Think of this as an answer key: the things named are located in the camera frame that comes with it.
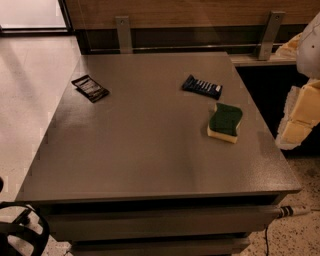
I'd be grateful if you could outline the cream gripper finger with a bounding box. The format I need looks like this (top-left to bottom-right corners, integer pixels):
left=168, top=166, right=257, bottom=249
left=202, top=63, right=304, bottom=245
left=281, top=121, right=312, bottom=144

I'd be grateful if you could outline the black chocolate rxbar wrapper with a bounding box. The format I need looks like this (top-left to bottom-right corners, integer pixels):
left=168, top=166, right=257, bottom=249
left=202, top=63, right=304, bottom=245
left=71, top=75, right=109, bottom=103

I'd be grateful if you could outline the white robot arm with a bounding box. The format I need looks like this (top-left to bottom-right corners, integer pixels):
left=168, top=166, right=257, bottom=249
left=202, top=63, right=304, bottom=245
left=276, top=13, right=320, bottom=150

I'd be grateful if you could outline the dark blue rxbar wrapper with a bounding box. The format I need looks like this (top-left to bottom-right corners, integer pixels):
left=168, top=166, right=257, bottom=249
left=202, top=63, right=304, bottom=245
left=182, top=75, right=223, bottom=100

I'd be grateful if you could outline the green and yellow sponge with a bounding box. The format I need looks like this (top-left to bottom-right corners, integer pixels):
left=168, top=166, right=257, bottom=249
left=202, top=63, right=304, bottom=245
left=207, top=103, right=243, bottom=144

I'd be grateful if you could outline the grey table cabinet with drawers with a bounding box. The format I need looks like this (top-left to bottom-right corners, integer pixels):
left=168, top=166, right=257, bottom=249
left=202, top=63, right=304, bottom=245
left=18, top=53, right=300, bottom=256

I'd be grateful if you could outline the black and white cable plug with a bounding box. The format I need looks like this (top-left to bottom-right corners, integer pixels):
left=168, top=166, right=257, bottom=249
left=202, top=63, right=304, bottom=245
left=278, top=206, right=311, bottom=218

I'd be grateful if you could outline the right metal wall bracket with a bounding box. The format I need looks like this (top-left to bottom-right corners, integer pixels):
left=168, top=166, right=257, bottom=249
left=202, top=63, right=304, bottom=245
left=257, top=11, right=285, bottom=61

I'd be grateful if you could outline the metal wall bracket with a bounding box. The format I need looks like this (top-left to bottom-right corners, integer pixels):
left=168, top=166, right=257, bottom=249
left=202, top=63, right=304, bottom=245
left=257, top=11, right=285, bottom=61
left=115, top=16, right=133, bottom=54

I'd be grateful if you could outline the left metal wall bracket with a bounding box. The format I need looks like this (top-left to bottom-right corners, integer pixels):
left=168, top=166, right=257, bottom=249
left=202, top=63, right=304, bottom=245
left=115, top=16, right=133, bottom=54

